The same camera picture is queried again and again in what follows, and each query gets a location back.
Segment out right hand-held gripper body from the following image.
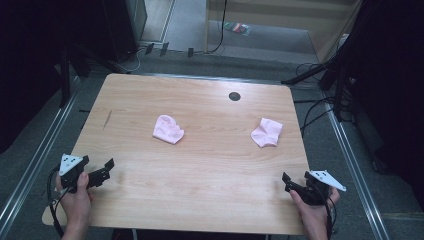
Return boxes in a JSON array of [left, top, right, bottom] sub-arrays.
[[293, 169, 347, 206]]

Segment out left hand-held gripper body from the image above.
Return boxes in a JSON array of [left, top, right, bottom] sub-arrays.
[[58, 153, 103, 194]]

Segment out pink ankle sock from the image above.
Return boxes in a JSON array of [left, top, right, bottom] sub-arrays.
[[250, 117, 284, 149], [152, 114, 185, 145]]

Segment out person's right hand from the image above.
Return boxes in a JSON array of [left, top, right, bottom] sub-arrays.
[[288, 187, 341, 234]]

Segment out person's left hand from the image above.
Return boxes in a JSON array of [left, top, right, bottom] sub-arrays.
[[54, 171, 96, 232]]

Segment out black metal stand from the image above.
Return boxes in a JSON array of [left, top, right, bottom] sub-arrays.
[[280, 49, 354, 123], [57, 39, 91, 108]]

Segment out dark curtain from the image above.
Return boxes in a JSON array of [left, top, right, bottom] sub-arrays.
[[346, 0, 424, 211], [0, 0, 101, 155]]

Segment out black cabinet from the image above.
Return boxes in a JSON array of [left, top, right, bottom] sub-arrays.
[[99, 0, 148, 64]]

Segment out colourful packet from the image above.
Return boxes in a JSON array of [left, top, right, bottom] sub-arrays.
[[223, 21, 251, 37]]

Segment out metal floor rail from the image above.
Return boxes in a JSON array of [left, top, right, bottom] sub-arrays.
[[324, 102, 392, 240], [0, 75, 82, 231]]

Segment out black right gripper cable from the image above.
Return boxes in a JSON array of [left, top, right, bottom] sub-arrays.
[[323, 186, 338, 240]]

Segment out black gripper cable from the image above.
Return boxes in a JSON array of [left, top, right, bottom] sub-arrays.
[[46, 166, 68, 239], [323, 186, 338, 240]]

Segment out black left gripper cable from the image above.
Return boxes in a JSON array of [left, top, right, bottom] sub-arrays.
[[46, 166, 68, 239]]

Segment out black floor cables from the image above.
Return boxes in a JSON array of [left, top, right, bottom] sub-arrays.
[[293, 61, 338, 138]]

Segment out white floor cable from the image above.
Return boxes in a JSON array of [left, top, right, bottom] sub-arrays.
[[114, 46, 145, 74]]

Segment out black hanging cable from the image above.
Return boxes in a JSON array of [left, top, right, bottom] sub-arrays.
[[202, 0, 229, 55]]

